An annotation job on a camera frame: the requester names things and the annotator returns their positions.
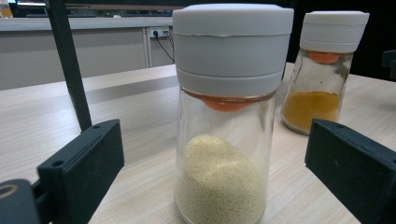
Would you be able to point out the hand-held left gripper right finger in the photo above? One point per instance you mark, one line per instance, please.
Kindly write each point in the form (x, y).
(351, 165)

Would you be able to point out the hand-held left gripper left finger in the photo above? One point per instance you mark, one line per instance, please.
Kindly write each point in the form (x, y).
(84, 161)

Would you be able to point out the glass jar with yellow powder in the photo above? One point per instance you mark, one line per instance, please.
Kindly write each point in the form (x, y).
(314, 105)

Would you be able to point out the black metal shelf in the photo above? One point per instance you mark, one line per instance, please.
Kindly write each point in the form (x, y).
(70, 68)

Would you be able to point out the glass jar with pale granules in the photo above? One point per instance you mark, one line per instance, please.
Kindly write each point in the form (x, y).
(229, 53)

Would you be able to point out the orange bottle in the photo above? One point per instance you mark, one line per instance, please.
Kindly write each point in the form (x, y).
(5, 11)

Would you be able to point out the grey partition wall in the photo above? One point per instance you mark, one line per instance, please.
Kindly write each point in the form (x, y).
(31, 53)

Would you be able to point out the white wall socket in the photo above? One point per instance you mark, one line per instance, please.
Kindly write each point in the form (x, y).
(160, 31)

